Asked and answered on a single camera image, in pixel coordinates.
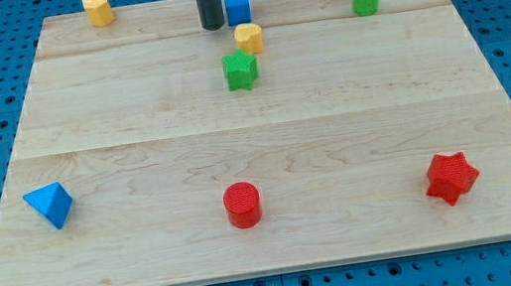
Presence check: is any yellow hexagon block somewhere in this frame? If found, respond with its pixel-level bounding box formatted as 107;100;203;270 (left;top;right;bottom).
81;0;116;27

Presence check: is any red cylinder block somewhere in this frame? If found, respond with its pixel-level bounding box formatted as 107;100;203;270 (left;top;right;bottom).
222;182;262;229

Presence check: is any green star block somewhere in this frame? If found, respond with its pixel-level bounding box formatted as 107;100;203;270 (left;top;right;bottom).
221;49;259;91

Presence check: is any wooden board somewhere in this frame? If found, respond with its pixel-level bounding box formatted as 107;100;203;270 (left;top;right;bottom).
0;0;511;286

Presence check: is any yellow heart block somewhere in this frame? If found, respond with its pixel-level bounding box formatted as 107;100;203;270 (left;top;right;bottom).
234;23;264;55

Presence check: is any blue cube block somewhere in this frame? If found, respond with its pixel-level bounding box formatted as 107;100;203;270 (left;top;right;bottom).
223;0;252;26

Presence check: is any red star block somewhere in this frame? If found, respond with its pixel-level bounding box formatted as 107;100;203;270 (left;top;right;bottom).
426;152;480;207

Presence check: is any blue triangle block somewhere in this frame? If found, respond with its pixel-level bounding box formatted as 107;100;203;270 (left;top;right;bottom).
23;182;73;229

